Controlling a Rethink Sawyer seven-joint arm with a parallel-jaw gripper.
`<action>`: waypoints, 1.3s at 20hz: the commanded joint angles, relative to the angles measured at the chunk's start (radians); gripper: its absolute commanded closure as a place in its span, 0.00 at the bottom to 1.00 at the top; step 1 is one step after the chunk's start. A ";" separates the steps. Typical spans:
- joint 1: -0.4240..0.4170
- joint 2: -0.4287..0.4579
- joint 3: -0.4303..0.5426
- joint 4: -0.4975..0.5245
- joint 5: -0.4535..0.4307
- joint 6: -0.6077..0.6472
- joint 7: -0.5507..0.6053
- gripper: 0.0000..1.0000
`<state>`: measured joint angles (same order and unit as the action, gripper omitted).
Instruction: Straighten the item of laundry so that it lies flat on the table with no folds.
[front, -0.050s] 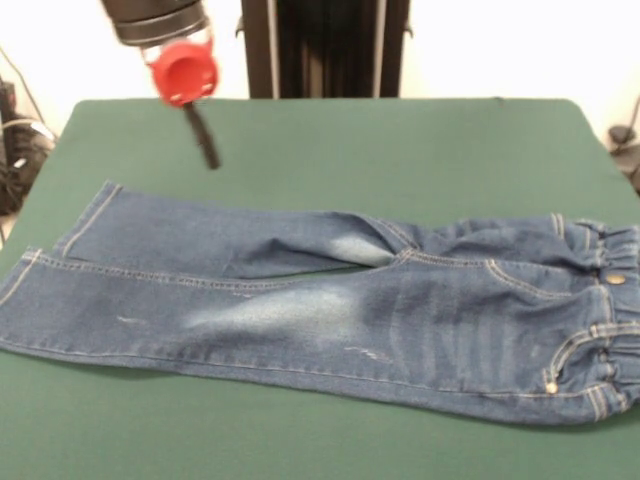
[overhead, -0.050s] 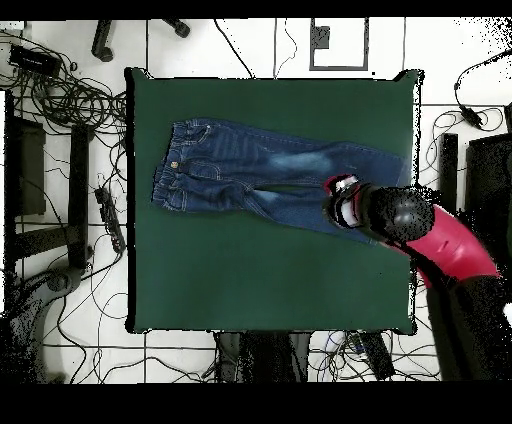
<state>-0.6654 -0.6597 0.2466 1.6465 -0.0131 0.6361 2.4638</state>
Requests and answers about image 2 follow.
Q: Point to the black chair leg with caster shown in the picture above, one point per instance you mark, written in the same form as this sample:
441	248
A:
180	28
102	44

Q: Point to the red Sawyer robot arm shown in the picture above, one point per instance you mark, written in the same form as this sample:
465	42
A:
452	248

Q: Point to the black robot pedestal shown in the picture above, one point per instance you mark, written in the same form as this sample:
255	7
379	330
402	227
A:
264	356

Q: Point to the grey square frame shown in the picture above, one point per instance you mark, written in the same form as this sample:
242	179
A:
339	67

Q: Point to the black stand frame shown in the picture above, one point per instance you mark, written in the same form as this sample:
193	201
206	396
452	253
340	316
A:
78	192
448	168

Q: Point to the dark green table cloth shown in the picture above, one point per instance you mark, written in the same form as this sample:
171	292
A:
240	280

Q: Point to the blue denim jeans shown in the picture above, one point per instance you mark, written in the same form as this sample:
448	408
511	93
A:
240	168

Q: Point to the black power adapter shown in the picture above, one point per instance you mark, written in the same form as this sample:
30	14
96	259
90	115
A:
472	116

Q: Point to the black power strip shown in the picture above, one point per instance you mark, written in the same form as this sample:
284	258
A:
378	356
110	220

